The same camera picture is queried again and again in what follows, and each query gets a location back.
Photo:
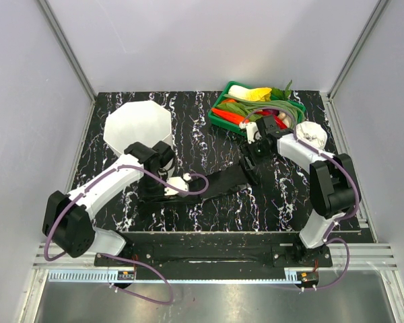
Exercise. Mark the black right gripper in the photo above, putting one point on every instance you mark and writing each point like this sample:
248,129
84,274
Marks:
246,151

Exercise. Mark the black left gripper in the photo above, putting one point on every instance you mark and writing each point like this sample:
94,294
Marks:
147,197

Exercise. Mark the black trash bag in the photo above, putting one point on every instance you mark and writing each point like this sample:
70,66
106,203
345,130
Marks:
221,183

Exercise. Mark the white faceted trash bin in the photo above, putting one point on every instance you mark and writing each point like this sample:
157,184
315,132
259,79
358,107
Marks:
145,122

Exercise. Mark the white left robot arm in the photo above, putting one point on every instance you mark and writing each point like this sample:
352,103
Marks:
68,217

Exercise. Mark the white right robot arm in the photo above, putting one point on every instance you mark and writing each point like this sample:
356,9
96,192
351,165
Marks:
334,193

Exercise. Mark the green plastic vegetable tray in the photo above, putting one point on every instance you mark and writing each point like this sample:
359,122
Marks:
276,94

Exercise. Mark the red chili pepper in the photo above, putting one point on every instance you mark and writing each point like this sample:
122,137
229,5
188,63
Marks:
275,114

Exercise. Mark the orange carrot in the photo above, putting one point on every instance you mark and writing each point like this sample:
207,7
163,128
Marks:
229,116

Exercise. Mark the white and yellow cabbage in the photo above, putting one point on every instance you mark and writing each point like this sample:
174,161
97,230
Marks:
260,94

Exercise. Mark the crumpled white paper ball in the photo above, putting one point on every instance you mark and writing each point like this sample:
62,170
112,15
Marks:
312,133

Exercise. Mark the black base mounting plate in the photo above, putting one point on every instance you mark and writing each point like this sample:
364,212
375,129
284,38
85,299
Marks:
271,249

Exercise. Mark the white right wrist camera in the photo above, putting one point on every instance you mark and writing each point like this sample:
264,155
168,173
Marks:
252,131

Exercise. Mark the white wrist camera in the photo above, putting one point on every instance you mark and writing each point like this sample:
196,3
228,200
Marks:
178,185
252,131

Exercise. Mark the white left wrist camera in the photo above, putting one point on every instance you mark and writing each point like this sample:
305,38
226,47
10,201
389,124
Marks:
178,185

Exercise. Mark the aluminium rail with slots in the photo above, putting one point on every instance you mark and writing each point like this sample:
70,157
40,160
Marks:
355,257

